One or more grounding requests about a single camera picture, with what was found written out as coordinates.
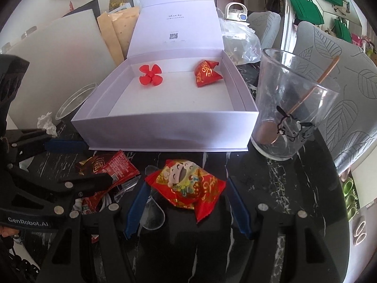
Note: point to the rose gold spoon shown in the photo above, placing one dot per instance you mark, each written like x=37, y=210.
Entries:
x=306, y=94

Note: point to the clear plastic cup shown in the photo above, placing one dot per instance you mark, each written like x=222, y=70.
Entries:
x=73, y=103

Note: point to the dark red snack packet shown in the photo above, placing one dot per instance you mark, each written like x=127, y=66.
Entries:
x=117, y=165

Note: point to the green slippers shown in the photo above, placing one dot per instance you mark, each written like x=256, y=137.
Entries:
x=349, y=194

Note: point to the crumpled white tissue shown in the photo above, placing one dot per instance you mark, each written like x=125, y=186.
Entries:
x=45, y=122

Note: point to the white gift box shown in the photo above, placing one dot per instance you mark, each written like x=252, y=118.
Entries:
x=176, y=103

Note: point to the cartoon red candy packet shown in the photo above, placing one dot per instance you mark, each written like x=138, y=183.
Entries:
x=188, y=185

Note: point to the person's left hand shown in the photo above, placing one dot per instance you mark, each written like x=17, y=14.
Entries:
x=7, y=231

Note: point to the white water bottle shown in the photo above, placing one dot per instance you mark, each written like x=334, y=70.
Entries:
x=235, y=13

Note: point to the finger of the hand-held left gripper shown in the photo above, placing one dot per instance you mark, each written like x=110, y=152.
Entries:
x=64, y=146
x=88, y=182

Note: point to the small red candy packet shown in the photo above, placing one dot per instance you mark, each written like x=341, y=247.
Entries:
x=206, y=73

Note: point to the printed leaflet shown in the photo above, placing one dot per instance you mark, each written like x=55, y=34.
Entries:
x=122, y=7

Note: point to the cartoon glass cup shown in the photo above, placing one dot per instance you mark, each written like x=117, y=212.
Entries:
x=274, y=100

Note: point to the grey leaf pattern chair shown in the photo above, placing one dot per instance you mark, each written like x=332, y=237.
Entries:
x=353, y=88
x=265, y=26

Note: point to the clear plastic bag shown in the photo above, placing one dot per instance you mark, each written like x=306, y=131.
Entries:
x=241, y=41

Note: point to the clear plastic toy plane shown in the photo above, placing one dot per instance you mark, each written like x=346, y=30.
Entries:
x=154, y=216

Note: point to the black board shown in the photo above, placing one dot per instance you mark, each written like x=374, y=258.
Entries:
x=88, y=6

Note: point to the red sauce packet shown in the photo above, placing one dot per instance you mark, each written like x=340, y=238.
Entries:
x=88, y=206

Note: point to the red plastic flower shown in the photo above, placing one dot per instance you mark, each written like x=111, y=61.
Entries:
x=148, y=78

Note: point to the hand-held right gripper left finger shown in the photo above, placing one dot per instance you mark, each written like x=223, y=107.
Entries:
x=136, y=210

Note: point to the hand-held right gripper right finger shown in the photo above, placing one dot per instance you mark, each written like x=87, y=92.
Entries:
x=239, y=210

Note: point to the plain beige paper bag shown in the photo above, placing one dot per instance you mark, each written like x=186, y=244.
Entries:
x=107, y=41

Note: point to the dotted beige paper bag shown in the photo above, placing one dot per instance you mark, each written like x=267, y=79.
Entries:
x=126, y=26

